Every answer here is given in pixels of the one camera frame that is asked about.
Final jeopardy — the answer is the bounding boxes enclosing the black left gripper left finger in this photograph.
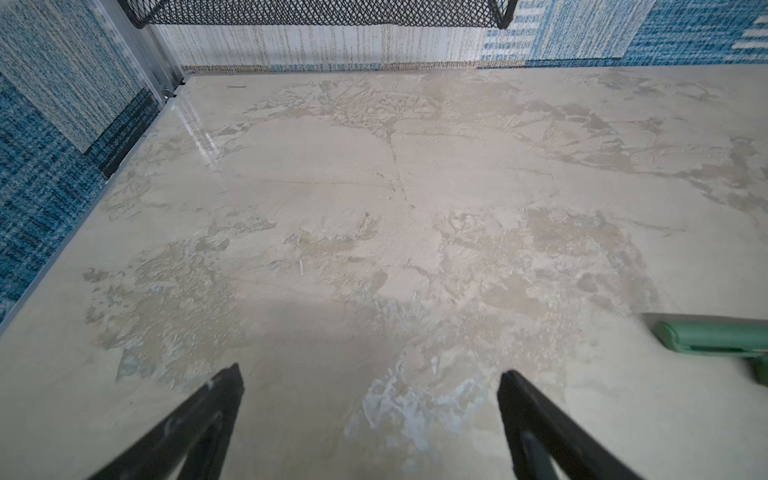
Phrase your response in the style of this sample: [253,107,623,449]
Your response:
[91,363,244,479]

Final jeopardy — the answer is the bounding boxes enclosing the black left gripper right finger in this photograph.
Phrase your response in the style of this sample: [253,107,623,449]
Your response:
[497,370,639,479]

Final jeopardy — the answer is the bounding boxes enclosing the black mesh shelf rack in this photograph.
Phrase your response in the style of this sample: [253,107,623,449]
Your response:
[118,0,517,29]

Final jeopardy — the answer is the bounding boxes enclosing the dark green marker pen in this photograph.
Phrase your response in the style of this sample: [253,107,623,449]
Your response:
[652,321,767,358]

